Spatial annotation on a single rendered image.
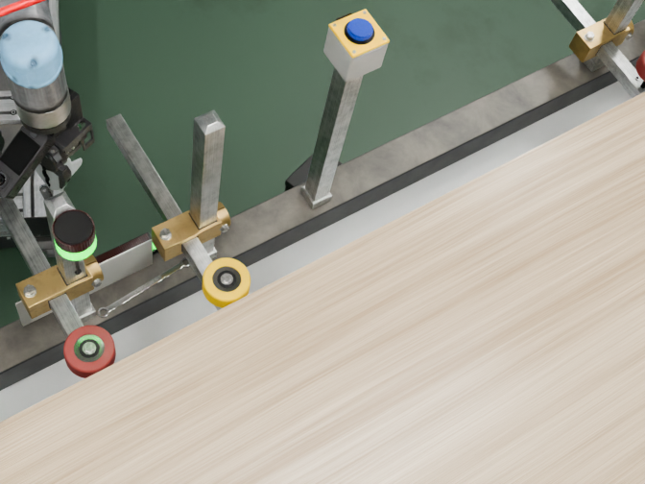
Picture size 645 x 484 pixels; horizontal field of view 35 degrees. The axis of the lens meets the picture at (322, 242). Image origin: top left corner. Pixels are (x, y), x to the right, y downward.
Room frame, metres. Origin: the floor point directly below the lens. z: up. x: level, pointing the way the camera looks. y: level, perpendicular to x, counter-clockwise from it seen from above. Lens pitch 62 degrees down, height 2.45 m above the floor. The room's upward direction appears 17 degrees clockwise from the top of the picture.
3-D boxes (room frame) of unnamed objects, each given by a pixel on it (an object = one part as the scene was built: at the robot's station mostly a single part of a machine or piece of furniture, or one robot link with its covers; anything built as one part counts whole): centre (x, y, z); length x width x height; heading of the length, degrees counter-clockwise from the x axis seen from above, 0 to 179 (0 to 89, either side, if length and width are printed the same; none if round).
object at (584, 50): (1.55, -0.45, 0.80); 0.14 x 0.06 x 0.05; 137
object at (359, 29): (1.02, 0.04, 1.22); 0.04 x 0.04 x 0.02
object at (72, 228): (0.61, 0.35, 1.00); 0.06 x 0.06 x 0.22; 47
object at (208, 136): (0.83, 0.22, 0.92); 0.04 x 0.04 x 0.48; 47
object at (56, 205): (0.65, 0.39, 0.87); 0.04 x 0.04 x 0.48; 47
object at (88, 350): (0.52, 0.30, 0.85); 0.08 x 0.08 x 0.11
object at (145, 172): (0.83, 0.28, 0.82); 0.44 x 0.03 x 0.04; 47
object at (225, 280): (0.70, 0.13, 0.85); 0.08 x 0.08 x 0.11
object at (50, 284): (0.63, 0.40, 0.85); 0.14 x 0.06 x 0.05; 137
